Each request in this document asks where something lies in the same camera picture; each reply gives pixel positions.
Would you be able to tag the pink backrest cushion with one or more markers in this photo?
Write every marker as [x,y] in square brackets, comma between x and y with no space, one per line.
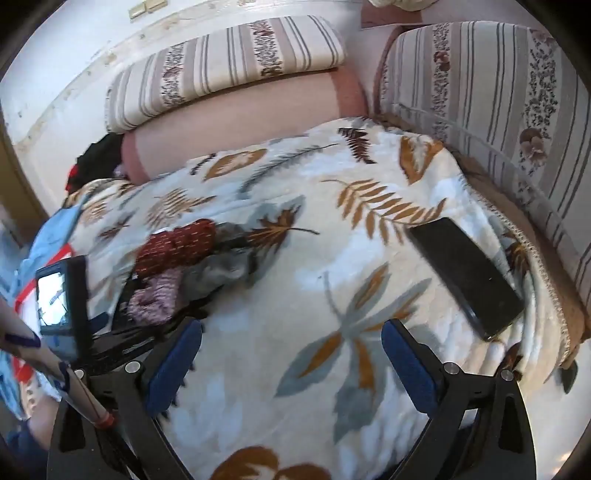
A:
[392,16]

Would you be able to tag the brown glazed door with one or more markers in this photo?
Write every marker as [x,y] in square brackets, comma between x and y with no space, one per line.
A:
[18,184]

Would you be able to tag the large striped floral cushion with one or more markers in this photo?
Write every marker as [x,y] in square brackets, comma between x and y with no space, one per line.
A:
[485,92]

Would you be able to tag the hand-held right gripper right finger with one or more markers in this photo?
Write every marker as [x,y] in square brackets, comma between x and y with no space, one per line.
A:
[408,364]

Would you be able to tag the light blue cloth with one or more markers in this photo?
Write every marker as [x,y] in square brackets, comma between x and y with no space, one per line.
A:
[46,230]

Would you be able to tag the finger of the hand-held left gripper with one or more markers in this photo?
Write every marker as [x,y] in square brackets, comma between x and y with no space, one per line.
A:
[125,302]

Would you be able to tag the pink scrunchie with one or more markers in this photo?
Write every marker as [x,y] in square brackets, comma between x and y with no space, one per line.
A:
[154,295]

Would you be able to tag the beige wall switch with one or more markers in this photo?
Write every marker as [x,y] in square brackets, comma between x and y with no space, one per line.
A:
[147,8]

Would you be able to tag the leaf print blanket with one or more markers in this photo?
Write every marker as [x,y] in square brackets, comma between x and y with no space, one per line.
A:
[300,286]

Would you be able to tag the dark red patterned scrunchie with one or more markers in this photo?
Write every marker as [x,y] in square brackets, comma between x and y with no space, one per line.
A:
[180,247]

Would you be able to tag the person's leg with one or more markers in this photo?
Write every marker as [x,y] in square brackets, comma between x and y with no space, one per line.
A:
[27,452]

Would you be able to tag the grey scrunchie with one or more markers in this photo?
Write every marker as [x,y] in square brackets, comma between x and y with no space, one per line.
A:
[217,277]

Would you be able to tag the black smartphone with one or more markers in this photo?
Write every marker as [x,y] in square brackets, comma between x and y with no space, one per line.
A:
[466,272]

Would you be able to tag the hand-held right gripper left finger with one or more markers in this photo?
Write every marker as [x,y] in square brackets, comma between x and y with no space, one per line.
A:
[178,360]

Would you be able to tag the pale cloth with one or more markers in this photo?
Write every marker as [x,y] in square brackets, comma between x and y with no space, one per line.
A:
[401,3]

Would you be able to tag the pink bolster cushion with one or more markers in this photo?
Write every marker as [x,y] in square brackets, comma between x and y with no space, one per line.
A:
[240,124]

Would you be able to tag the black clothes pile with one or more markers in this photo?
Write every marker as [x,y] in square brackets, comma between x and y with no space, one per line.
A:
[101,157]

